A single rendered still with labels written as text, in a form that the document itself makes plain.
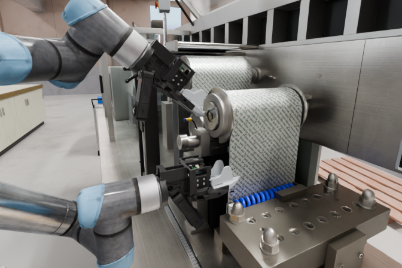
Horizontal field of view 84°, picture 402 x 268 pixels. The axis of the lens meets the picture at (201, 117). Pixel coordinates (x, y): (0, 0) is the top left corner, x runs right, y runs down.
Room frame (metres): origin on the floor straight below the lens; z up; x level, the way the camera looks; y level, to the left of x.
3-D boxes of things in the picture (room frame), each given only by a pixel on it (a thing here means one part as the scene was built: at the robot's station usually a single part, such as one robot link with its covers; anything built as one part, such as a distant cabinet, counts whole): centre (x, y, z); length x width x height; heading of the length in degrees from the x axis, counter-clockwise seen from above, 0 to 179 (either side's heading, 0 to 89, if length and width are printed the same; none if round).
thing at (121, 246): (0.41, 0.20, 1.01); 0.11 x 0.08 x 0.11; 57
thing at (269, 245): (0.36, -0.13, 1.05); 0.04 x 0.04 x 0.04
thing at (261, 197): (0.54, -0.18, 1.03); 0.21 x 0.04 x 0.03; 115
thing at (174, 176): (0.46, 0.04, 1.12); 0.12 x 0.08 x 0.09; 115
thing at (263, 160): (0.57, -0.18, 1.12); 0.23 x 0.01 x 0.18; 115
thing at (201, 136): (0.58, 0.02, 1.05); 0.06 x 0.05 x 0.31; 115
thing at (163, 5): (1.08, 0.17, 1.66); 0.07 x 0.07 x 0.10; 10
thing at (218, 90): (0.57, -0.04, 1.25); 0.15 x 0.01 x 0.15; 25
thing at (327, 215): (0.47, -0.26, 1.00); 0.40 x 0.16 x 0.06; 115
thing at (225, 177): (0.49, -0.06, 1.11); 0.09 x 0.03 x 0.06; 114
